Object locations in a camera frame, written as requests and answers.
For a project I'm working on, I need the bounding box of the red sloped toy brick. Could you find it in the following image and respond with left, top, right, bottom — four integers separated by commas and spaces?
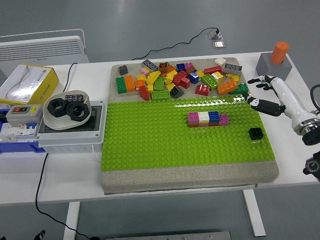
138, 85, 150, 101

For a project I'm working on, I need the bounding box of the glossy red toy brick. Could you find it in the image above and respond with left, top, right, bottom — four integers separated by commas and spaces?
178, 76, 191, 89

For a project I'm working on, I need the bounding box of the lime green toy brick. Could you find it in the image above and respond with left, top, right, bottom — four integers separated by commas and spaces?
153, 76, 166, 91

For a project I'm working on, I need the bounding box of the green studded baseplate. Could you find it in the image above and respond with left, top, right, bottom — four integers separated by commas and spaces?
100, 94, 277, 172

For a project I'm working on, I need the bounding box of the small black electronic component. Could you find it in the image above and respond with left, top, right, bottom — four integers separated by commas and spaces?
64, 93, 85, 103

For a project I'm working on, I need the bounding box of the thin white wire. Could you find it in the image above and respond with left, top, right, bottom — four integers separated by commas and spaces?
91, 144, 101, 163

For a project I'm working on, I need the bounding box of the dark grey sloped brick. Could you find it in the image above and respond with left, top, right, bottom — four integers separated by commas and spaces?
169, 86, 185, 98

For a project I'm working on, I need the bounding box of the red studded toy brick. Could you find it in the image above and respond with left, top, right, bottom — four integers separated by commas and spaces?
194, 84, 211, 97

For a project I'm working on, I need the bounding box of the yellow curved toy brick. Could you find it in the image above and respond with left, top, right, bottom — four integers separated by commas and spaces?
146, 70, 162, 85

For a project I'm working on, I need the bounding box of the large black hex nut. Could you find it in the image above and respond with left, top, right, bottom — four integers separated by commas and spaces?
65, 101, 89, 123
47, 98, 67, 116

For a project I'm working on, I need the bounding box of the grey white junction box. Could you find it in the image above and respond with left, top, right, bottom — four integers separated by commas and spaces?
36, 100, 105, 154

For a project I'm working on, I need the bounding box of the long orange toy brick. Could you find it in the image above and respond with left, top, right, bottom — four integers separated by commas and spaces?
217, 78, 239, 96

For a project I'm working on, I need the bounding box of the lime green three-hole brick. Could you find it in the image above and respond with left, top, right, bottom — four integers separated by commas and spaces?
151, 90, 171, 101

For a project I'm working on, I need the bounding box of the black floor power cable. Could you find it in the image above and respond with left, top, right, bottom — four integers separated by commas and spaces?
131, 26, 221, 61

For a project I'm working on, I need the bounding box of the cream plastic bowl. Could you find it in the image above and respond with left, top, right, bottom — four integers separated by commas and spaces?
43, 89, 91, 130

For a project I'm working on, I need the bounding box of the grey six-stud toy brick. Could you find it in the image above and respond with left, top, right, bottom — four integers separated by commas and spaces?
223, 63, 243, 77
141, 59, 158, 72

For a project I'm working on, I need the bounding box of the white and blue circuit breaker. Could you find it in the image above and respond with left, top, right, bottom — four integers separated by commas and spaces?
12, 122, 38, 138

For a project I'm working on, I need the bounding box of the grey block holder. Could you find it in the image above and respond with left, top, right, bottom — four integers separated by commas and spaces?
255, 52, 293, 82

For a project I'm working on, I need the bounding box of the orange cylinder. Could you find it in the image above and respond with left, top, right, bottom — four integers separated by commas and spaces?
269, 41, 290, 65

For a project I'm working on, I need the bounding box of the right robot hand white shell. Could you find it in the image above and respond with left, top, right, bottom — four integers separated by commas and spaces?
242, 74, 316, 130

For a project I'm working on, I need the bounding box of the thin black cable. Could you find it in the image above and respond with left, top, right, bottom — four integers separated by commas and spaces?
34, 152, 101, 240
62, 62, 78, 93

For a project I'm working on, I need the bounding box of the yellow and white carton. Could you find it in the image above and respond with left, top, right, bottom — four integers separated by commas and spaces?
0, 63, 60, 105

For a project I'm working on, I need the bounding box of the white and yellow brick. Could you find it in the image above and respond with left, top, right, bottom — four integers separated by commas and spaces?
211, 71, 224, 83

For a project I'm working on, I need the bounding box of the long red toy brick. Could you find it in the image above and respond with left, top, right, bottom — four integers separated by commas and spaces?
203, 65, 223, 75

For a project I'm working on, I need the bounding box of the large lime green brick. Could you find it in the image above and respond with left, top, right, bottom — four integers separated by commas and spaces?
201, 74, 221, 91

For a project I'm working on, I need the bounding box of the black toy brick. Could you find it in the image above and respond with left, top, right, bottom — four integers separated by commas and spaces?
248, 127, 264, 142

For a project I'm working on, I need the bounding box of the white panel heater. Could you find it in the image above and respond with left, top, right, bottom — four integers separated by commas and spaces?
0, 28, 90, 66

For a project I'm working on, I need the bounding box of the blue plastic bin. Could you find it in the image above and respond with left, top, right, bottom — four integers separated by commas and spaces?
0, 108, 46, 154

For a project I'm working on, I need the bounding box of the open metal floor socket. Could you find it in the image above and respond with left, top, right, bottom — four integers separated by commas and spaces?
207, 29, 224, 41

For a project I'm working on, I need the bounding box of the white table leg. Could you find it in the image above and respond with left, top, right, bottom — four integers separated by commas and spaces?
62, 201, 81, 240
241, 189, 266, 238

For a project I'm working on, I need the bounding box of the grey switch box red button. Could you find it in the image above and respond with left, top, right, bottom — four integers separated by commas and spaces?
5, 104, 43, 127

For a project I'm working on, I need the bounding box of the dark green toy brick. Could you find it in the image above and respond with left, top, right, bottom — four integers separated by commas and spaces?
229, 83, 250, 95

